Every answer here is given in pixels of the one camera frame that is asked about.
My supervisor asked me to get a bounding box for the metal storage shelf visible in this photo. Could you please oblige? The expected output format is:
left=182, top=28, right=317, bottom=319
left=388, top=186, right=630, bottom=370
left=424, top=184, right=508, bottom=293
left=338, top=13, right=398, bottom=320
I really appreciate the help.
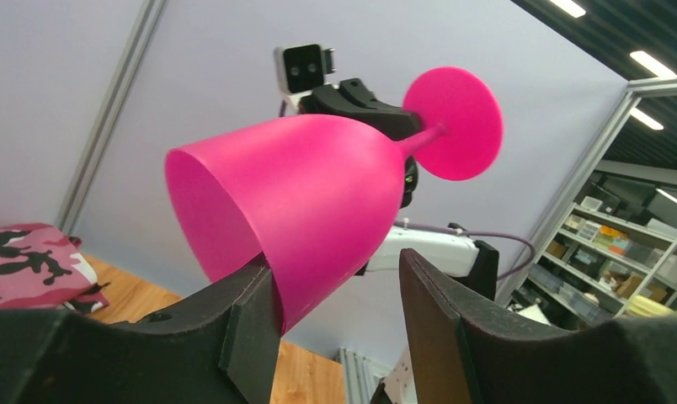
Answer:
left=509, top=170, right=677, bottom=330

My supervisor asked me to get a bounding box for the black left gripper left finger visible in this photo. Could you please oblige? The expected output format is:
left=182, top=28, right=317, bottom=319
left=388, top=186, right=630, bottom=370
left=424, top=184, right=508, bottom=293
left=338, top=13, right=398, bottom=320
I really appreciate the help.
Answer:
left=0, top=262, right=281, bottom=403

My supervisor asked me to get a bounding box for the pink camouflage folded cloth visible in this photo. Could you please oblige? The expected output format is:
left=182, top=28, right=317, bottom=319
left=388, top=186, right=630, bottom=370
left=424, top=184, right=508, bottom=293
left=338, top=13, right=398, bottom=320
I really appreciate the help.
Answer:
left=0, top=223, right=109, bottom=315

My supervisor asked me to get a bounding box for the pink plastic wine glass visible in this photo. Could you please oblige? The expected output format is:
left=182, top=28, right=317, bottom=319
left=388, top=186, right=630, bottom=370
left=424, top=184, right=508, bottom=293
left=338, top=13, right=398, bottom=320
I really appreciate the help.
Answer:
left=164, top=66, right=504, bottom=332

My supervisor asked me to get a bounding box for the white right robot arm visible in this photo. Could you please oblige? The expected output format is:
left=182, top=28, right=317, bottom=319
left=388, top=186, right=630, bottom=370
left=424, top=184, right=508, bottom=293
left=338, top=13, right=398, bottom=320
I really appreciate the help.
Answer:
left=280, top=77, right=499, bottom=300

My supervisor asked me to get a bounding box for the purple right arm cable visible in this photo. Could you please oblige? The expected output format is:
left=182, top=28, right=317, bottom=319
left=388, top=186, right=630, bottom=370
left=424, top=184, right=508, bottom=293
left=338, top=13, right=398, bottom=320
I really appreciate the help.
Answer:
left=394, top=221, right=537, bottom=282

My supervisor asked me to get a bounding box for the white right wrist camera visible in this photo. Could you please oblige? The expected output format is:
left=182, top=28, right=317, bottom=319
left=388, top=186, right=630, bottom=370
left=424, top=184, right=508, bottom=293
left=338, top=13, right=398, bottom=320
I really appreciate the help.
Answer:
left=273, top=43, right=336, bottom=116

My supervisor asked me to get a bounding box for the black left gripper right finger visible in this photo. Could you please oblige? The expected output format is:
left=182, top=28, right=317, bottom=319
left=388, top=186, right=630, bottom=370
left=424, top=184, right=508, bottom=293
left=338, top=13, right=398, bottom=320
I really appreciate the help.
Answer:
left=399, top=249, right=677, bottom=403

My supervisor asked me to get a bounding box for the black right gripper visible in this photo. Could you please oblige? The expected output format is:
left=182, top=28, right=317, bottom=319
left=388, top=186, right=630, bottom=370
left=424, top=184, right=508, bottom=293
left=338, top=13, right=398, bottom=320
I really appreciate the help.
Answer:
left=296, top=77, right=424, bottom=210

